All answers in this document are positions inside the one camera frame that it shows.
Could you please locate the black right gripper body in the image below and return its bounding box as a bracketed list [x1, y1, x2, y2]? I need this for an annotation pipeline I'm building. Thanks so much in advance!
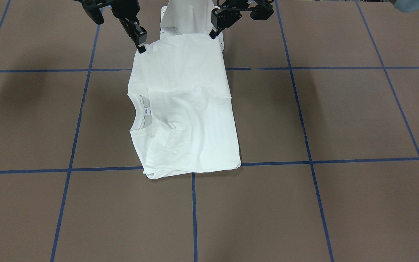
[106, 0, 141, 25]

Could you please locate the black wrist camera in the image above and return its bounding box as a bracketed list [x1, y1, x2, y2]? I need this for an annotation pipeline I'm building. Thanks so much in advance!
[250, 0, 274, 20]
[79, 0, 106, 25]

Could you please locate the white long-sleeve printed shirt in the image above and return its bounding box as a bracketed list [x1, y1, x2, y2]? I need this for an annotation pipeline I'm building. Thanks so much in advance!
[128, 33, 241, 179]

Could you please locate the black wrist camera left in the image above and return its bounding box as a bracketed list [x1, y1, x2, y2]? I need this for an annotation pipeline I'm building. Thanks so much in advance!
[250, 0, 274, 20]

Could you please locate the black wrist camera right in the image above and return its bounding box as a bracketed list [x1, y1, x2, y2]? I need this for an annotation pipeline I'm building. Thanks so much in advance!
[79, 0, 106, 25]

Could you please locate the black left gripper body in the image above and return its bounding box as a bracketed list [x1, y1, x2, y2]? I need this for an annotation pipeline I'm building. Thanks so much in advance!
[211, 0, 255, 27]

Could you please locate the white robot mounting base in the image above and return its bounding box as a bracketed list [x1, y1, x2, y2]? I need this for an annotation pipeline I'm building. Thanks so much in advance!
[158, 0, 224, 55]

